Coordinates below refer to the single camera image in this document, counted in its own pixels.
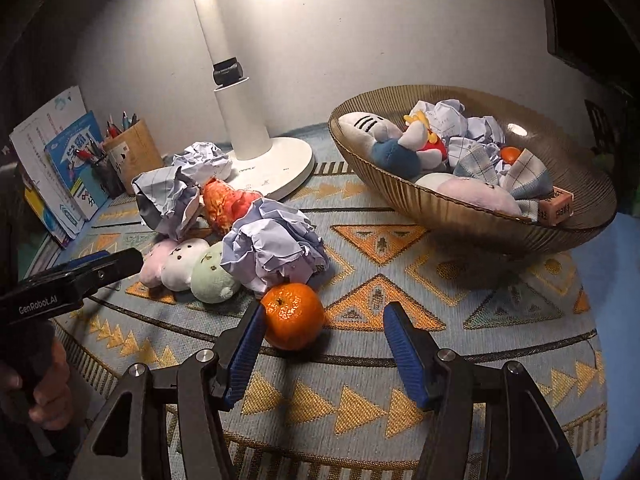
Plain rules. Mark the person's left hand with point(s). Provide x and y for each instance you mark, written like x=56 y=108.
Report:
x=55 y=390

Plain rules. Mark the black mesh pen holder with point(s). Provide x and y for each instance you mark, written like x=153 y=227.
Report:
x=110 y=177

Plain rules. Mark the amber ribbed glass bowl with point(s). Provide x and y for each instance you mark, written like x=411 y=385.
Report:
x=450 y=230

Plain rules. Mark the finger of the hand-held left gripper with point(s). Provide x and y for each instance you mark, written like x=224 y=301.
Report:
x=112 y=267
x=80 y=262

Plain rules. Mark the upright books and papers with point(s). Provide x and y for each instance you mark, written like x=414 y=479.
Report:
x=40 y=135

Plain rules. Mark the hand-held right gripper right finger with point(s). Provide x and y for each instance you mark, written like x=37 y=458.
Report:
x=405 y=355

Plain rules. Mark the patterned woven table mat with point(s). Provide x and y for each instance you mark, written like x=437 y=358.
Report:
x=390 y=270

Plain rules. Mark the orange crinkled plush toy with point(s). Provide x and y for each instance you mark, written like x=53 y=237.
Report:
x=225 y=205

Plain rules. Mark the big crumpled paper ball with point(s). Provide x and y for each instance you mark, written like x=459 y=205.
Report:
x=272 y=245

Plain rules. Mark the yellow book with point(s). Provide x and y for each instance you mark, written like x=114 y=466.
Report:
x=45 y=220

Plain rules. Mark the large pastel dango plush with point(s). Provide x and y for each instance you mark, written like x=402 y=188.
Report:
x=475 y=196

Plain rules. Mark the blue workbook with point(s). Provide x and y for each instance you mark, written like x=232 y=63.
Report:
x=75 y=170

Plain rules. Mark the small pink card box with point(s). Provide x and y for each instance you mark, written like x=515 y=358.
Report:
x=556 y=207

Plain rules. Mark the large grey-shaded paper ball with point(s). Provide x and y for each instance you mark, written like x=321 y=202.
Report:
x=165 y=200

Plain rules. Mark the black stand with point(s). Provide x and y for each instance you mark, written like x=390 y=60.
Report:
x=607 y=130

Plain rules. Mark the pens in wooden holder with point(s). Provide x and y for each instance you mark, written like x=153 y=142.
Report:
x=120 y=124

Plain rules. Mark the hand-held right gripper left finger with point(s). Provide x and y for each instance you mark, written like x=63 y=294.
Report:
x=245 y=355

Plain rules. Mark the white desk lamp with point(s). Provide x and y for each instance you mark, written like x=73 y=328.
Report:
x=235 y=110

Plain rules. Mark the black monitor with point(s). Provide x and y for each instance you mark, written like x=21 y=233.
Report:
x=590 y=10

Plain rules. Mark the orange tangerine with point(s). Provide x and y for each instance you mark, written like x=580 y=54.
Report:
x=292 y=316
x=511 y=154

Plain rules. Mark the white cat plush red bow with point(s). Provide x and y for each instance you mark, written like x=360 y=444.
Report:
x=390 y=152

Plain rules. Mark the small pastel dango plush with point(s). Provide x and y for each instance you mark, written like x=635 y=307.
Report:
x=200 y=270

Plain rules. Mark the pens in mesh holder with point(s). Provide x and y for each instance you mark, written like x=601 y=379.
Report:
x=87 y=154

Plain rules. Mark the wooden pen holder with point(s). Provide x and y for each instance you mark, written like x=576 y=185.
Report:
x=135 y=157

